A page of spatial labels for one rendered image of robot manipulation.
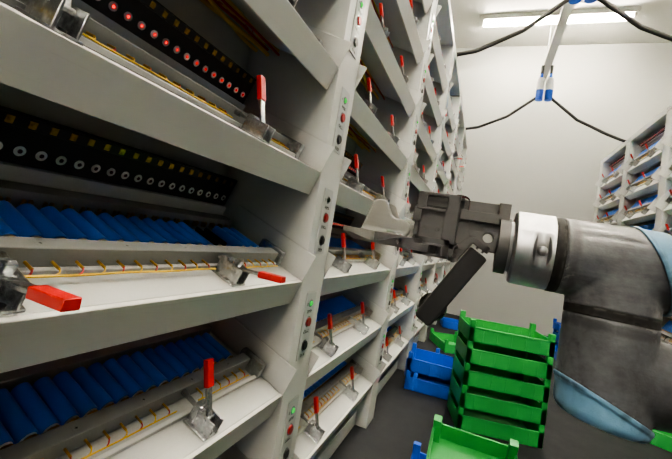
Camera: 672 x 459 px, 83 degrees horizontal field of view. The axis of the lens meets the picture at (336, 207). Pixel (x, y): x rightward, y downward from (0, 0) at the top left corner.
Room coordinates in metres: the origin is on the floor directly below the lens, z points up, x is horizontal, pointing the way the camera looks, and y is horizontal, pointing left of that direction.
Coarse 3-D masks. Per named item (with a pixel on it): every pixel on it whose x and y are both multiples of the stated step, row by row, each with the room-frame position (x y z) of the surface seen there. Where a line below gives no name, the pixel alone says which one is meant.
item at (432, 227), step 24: (432, 192) 0.48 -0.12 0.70; (432, 216) 0.48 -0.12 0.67; (456, 216) 0.47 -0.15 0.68; (480, 216) 0.47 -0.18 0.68; (504, 216) 0.46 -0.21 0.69; (432, 240) 0.48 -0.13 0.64; (456, 240) 0.49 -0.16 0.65; (480, 240) 0.48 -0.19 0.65; (504, 240) 0.45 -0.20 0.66; (504, 264) 0.45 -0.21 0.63
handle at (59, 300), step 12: (12, 264) 0.26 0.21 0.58; (0, 276) 0.26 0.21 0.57; (12, 276) 0.27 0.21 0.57; (12, 288) 0.25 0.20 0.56; (24, 288) 0.25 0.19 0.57; (36, 288) 0.24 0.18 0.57; (48, 288) 0.25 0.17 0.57; (36, 300) 0.24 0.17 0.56; (48, 300) 0.24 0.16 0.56; (60, 300) 0.23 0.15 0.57; (72, 300) 0.24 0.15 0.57
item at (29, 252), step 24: (0, 240) 0.29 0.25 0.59; (24, 240) 0.31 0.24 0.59; (48, 240) 0.32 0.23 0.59; (72, 240) 0.34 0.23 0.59; (96, 240) 0.37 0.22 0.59; (24, 264) 0.30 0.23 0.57; (48, 264) 0.32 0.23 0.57; (72, 264) 0.34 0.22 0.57; (96, 264) 0.36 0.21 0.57; (120, 264) 0.38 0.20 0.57; (144, 264) 0.41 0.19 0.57; (168, 264) 0.43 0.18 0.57
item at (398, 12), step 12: (372, 0) 1.07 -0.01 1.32; (384, 0) 1.08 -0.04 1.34; (396, 0) 0.98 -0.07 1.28; (408, 0) 1.03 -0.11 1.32; (384, 12) 1.15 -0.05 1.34; (396, 12) 1.11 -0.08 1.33; (408, 12) 1.07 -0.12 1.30; (384, 24) 1.23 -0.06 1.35; (396, 24) 1.19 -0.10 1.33; (408, 24) 1.11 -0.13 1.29; (396, 36) 1.27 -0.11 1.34; (408, 36) 1.15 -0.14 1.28; (408, 48) 1.32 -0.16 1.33; (420, 48) 1.27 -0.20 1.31; (420, 60) 1.32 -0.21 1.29
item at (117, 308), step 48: (96, 192) 0.47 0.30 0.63; (144, 192) 0.53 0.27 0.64; (288, 240) 0.68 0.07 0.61; (96, 288) 0.34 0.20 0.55; (144, 288) 0.38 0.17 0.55; (192, 288) 0.43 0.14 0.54; (240, 288) 0.50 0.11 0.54; (288, 288) 0.63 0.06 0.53; (0, 336) 0.26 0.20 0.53; (48, 336) 0.29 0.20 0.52; (96, 336) 0.33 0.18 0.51; (144, 336) 0.39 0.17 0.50
